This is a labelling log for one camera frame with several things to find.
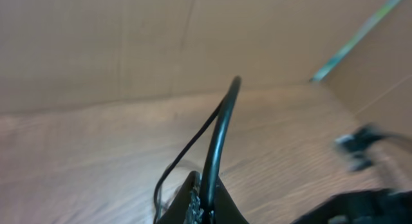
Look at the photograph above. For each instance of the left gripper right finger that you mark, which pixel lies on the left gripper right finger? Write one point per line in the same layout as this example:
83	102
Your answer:
225	210

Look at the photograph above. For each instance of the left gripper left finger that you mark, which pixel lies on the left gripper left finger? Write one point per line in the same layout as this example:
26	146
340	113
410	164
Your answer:
185	206

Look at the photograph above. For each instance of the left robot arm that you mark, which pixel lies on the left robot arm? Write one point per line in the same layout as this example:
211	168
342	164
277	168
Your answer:
369	206

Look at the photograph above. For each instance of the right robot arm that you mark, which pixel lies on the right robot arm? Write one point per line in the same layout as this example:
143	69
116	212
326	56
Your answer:
356	149

